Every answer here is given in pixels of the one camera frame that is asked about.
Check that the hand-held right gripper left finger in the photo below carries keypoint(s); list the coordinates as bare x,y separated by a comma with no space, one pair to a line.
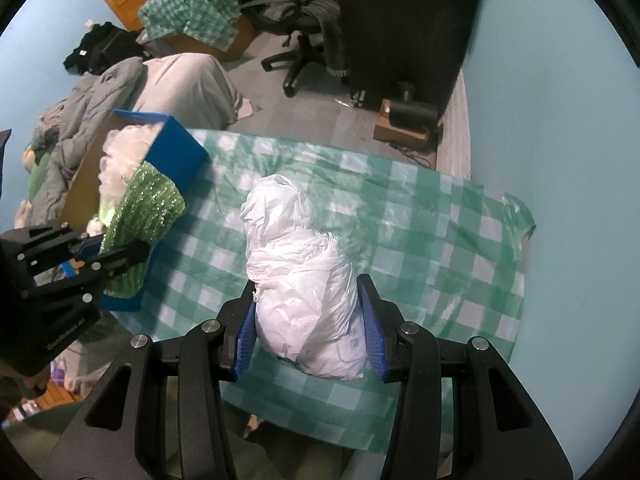
245,345

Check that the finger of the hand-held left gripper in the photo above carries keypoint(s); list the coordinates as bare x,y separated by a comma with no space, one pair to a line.
87,247
125,255

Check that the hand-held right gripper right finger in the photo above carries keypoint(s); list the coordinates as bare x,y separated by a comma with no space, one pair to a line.
375,340

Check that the green sequin cloth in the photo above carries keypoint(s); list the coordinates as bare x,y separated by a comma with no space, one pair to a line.
150,200

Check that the white plastic bag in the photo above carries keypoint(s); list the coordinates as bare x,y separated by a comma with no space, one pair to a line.
300,285

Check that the white mesh bath sponge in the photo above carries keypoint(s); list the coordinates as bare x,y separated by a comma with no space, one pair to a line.
125,155

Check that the blue cardboard box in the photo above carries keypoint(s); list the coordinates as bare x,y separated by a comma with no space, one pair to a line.
175,150

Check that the green pillow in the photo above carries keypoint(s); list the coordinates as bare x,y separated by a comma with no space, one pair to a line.
37,180

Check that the green checkered tablecloth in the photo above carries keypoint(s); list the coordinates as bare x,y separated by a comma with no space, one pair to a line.
400,240

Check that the white cloth scrap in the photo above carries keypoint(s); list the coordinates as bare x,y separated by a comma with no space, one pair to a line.
245,108

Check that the black clothing pile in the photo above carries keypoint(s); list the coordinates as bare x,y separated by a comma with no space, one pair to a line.
95,47

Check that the small cardboard box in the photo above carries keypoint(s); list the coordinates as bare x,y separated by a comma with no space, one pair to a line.
387,125

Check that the white ribbed panel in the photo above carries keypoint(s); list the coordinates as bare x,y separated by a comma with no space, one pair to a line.
455,130

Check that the black speaker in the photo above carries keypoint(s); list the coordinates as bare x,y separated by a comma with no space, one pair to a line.
412,112

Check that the large cardboard box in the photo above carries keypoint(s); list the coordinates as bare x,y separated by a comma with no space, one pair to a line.
240,40

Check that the green checkered cloth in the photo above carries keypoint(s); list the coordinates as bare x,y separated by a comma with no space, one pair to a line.
190,10

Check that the dark grey jacket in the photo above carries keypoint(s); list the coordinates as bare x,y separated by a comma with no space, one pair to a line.
290,10

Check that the black cabinet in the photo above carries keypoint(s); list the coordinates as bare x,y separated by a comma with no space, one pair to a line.
400,25

